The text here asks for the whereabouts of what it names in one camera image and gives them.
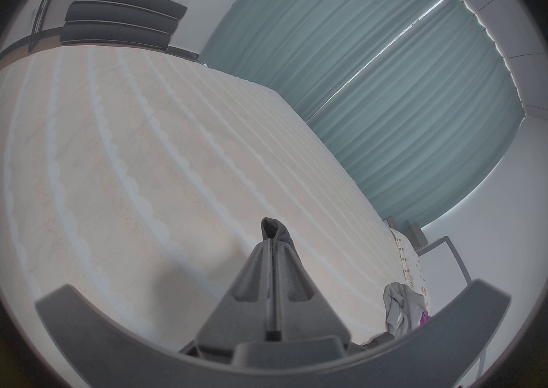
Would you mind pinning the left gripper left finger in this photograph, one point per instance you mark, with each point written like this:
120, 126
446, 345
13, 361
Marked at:
248, 300

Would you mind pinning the bed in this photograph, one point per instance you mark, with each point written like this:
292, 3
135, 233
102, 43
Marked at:
128, 163

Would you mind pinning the purple garment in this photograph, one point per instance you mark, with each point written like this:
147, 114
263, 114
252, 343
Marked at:
425, 318

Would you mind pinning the white printed pillow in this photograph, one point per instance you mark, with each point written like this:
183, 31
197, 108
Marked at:
409, 266

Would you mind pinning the blue-green curtain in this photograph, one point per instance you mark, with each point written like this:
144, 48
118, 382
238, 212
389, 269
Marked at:
428, 121
321, 14

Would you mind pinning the grey bedside table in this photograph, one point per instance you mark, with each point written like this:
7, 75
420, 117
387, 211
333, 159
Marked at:
413, 232

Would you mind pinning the black chest of drawers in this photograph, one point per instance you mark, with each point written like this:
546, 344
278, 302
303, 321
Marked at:
120, 14

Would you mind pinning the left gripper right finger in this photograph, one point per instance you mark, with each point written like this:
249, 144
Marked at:
299, 305

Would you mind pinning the black T-shirt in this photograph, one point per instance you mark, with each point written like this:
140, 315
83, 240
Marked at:
276, 232

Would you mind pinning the grey garment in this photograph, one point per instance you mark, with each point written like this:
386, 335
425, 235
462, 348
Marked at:
406, 300

